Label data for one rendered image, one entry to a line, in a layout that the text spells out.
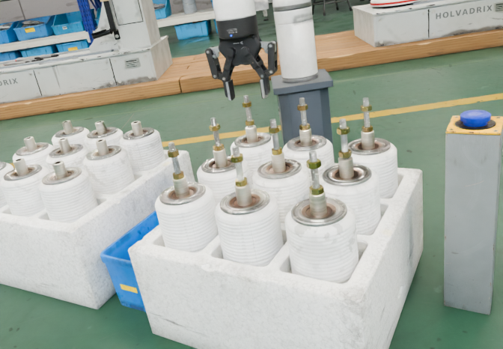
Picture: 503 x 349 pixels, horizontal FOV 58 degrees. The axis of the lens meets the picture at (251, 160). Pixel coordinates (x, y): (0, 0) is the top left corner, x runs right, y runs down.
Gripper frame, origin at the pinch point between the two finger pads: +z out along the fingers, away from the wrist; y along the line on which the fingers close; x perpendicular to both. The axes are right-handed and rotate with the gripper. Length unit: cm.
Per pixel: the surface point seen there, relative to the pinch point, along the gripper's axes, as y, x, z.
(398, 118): 25, 83, 36
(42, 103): -170, 118, 32
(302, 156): 11.3, -7.3, 10.7
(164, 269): -6.6, -31.1, 19.2
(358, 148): 21.2, -6.1, 9.7
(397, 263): 28.0, -19.5, 23.8
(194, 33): -201, 394, 37
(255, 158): 1.3, -4.7, 12.1
